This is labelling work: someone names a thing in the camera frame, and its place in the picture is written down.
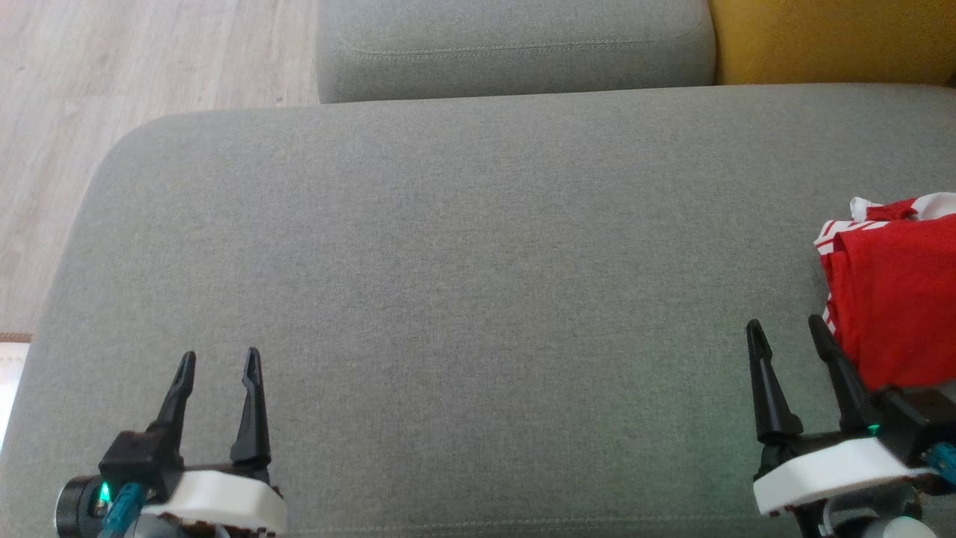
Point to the blue camera connector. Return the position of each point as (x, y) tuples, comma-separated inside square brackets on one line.
[(123, 508), (945, 459)]

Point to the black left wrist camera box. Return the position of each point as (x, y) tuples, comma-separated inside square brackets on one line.
[(142, 459)]

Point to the grey sofa seat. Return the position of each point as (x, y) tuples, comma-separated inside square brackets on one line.
[(478, 284)]

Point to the large yellow sofa cushion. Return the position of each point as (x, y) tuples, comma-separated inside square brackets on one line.
[(833, 41)]

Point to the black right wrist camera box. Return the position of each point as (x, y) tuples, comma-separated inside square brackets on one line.
[(922, 422)]

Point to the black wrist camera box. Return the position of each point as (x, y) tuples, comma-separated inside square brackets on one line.
[(922, 422), (142, 459)]

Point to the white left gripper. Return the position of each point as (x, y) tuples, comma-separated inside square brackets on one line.
[(216, 504)]

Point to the grey sofa back cushion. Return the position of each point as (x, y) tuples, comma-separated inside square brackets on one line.
[(515, 48)]

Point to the blue left camera connector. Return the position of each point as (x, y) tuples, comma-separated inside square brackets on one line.
[(123, 508)]

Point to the red shirt with white sleeve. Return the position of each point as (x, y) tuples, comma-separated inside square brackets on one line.
[(892, 299)]

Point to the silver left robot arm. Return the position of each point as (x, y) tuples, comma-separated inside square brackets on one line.
[(78, 508)]

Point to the blue right camera connector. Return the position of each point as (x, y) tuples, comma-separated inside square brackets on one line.
[(945, 459)]

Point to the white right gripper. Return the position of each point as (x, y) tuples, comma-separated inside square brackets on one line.
[(829, 474)]

